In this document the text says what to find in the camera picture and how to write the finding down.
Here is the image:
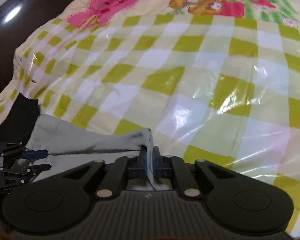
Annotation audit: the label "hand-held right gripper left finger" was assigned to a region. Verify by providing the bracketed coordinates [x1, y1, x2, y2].
[62, 146, 149, 201]

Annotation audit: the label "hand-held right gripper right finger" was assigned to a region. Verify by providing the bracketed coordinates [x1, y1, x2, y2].
[150, 145, 232, 200]

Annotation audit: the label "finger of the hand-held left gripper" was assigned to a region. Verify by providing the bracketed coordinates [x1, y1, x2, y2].
[0, 163, 52, 182]
[0, 142, 49, 159]

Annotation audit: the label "grey pants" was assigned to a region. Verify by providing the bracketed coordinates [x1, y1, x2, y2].
[25, 114, 163, 192]

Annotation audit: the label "black cloth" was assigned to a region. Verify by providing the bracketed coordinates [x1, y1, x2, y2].
[0, 92, 40, 148]

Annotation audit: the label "checkered printed blanket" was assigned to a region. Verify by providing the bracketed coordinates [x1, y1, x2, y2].
[0, 0, 300, 233]

